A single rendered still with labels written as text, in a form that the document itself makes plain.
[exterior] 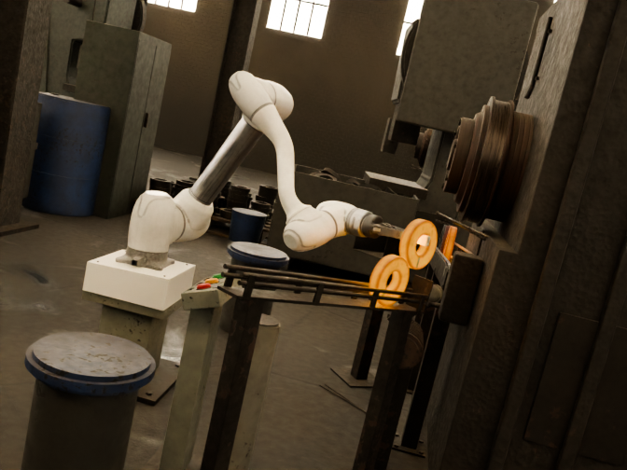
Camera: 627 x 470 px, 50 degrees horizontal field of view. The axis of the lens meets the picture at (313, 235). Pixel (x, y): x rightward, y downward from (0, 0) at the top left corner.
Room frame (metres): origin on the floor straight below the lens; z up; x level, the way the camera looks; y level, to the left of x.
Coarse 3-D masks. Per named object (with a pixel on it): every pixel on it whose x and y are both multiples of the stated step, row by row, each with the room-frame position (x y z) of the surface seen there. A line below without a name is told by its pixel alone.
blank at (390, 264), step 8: (384, 256) 1.97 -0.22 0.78; (392, 256) 1.97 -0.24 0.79; (400, 256) 1.99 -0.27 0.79; (384, 264) 1.94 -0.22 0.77; (392, 264) 1.95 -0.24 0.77; (400, 264) 1.98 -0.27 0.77; (376, 272) 1.93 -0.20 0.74; (384, 272) 1.93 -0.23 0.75; (392, 272) 1.96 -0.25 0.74; (400, 272) 1.99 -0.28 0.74; (408, 272) 2.02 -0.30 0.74; (376, 280) 1.92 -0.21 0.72; (384, 280) 1.94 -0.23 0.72; (392, 280) 2.02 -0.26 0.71; (400, 280) 2.00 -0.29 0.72; (408, 280) 2.03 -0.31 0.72; (384, 288) 1.95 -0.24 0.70; (392, 288) 2.00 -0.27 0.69; (400, 288) 2.01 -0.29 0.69; (384, 296) 1.95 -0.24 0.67; (392, 296) 1.98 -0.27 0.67; (400, 296) 2.01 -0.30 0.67; (384, 304) 1.96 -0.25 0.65; (392, 304) 1.99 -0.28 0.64
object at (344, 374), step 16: (368, 240) 3.18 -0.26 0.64; (384, 240) 3.22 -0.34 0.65; (368, 320) 3.04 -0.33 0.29; (368, 336) 3.02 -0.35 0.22; (368, 352) 3.03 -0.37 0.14; (336, 368) 3.10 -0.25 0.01; (352, 368) 3.07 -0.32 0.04; (368, 368) 3.04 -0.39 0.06; (352, 384) 2.94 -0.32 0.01; (368, 384) 2.99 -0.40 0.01
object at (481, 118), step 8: (480, 112) 2.52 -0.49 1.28; (488, 112) 2.43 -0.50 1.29; (480, 120) 2.43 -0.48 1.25; (488, 120) 2.39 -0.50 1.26; (480, 128) 2.40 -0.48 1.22; (472, 136) 2.42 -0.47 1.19; (480, 136) 2.36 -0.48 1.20; (472, 144) 2.38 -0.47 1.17; (480, 144) 2.34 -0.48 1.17; (472, 152) 2.37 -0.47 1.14; (480, 152) 2.34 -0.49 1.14; (472, 160) 2.36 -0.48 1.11; (472, 168) 2.34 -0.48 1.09; (464, 176) 2.38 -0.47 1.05; (472, 176) 2.34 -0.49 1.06; (464, 184) 2.39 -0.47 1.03; (472, 184) 2.35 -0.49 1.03; (464, 192) 2.40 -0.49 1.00; (456, 200) 2.48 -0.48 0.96; (464, 200) 2.40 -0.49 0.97; (456, 208) 2.56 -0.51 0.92; (464, 208) 2.44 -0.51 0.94
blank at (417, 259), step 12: (408, 228) 2.02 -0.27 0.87; (420, 228) 2.03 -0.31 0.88; (432, 228) 2.08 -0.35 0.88; (408, 240) 2.00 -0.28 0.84; (432, 240) 2.08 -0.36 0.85; (408, 252) 2.00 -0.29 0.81; (420, 252) 2.07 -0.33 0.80; (432, 252) 2.09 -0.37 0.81; (408, 264) 2.02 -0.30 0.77; (420, 264) 2.05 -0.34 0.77
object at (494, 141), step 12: (492, 96) 2.50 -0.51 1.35; (492, 108) 2.38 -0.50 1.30; (504, 108) 2.41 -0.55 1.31; (492, 120) 2.34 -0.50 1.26; (504, 120) 2.36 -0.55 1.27; (492, 132) 2.33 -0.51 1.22; (504, 132) 2.33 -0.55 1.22; (492, 144) 2.31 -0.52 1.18; (504, 144) 2.31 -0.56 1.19; (492, 156) 2.30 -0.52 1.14; (480, 168) 2.30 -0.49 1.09; (492, 168) 2.30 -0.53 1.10; (480, 180) 2.31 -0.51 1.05; (492, 180) 2.31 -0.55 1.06; (480, 192) 2.33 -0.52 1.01; (468, 204) 2.35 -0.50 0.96; (480, 204) 2.35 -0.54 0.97; (468, 216) 2.43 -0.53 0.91; (480, 216) 2.40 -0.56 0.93
